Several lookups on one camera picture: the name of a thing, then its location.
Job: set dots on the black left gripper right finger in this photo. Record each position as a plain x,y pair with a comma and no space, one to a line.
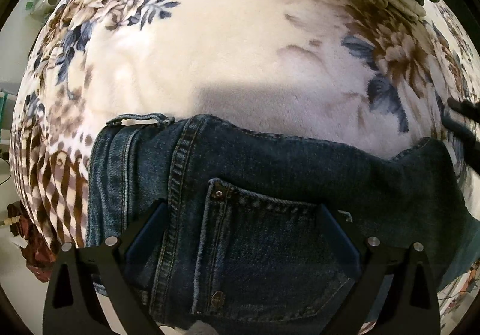
396,282

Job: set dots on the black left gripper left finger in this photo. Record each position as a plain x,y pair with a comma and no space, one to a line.
72,306

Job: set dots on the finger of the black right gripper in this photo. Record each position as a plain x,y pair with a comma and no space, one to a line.
465,114

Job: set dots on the dark blue denim jeans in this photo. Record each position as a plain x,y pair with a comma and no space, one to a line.
244,244

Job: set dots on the dark red floor cloth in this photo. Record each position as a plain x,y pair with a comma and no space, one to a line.
40,260

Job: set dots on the floral cream plush blanket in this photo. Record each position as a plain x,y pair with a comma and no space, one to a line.
374,74

